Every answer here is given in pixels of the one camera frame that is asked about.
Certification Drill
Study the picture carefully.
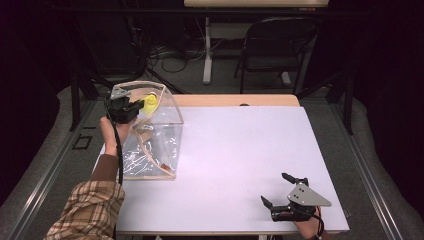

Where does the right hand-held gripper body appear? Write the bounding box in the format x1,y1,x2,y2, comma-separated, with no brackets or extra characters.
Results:
270,177,333,223

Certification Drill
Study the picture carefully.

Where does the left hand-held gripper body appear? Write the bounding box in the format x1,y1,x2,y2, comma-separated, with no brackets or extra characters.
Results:
105,85,138,125

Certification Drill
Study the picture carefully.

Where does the yellow shuttlecock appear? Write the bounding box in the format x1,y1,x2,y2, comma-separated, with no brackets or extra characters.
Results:
142,93,159,116

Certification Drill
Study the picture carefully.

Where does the clear bag with beige trim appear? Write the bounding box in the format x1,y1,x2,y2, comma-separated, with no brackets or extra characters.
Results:
113,80,185,181

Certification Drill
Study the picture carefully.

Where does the person's right hand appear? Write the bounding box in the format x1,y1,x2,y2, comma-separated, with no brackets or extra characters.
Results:
292,205,327,240

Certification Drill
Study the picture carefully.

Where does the person's left hand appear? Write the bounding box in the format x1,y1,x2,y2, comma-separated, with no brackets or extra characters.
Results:
99,114,135,158

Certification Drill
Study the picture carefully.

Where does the black metal stand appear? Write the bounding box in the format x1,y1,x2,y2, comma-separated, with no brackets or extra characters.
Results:
68,63,101,132
324,71,355,136

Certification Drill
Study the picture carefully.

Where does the white table cover sheet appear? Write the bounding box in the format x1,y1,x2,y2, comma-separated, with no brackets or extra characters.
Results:
94,105,350,234

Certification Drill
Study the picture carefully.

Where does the white-legged desk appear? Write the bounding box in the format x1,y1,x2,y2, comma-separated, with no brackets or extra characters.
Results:
183,0,330,85

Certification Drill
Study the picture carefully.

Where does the black folding chair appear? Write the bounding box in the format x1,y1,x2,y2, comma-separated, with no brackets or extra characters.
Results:
234,16,319,95

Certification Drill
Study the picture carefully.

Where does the right hand-held gripper cable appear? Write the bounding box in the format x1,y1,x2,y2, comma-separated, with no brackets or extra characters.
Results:
311,205,328,240

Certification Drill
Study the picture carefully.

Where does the hand-held gripper cable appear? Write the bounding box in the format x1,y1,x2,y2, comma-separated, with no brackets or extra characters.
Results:
105,96,125,186
311,205,328,240

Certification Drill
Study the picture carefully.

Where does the left hand-held gripper cable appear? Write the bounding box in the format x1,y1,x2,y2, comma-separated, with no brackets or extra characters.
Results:
105,96,125,186

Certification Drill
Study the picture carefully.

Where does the bundle of floor cables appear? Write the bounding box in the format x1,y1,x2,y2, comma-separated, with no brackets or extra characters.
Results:
146,36,208,74

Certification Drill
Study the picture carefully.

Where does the metal floor rail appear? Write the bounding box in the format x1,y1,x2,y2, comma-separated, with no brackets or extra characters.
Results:
328,99,406,240
8,99,98,240

